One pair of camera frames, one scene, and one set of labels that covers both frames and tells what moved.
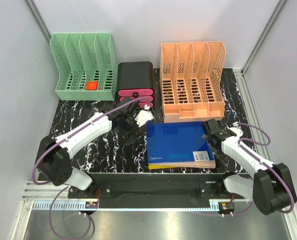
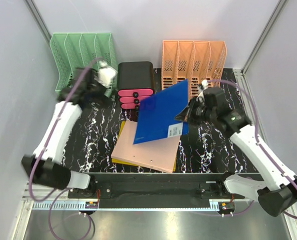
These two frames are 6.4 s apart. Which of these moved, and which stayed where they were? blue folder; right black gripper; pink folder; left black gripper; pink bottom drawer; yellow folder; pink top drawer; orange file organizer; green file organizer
Moved: blue folder; yellow folder; pink bottom drawer; pink folder; left black gripper; right black gripper
Stayed: pink top drawer; green file organizer; orange file organizer
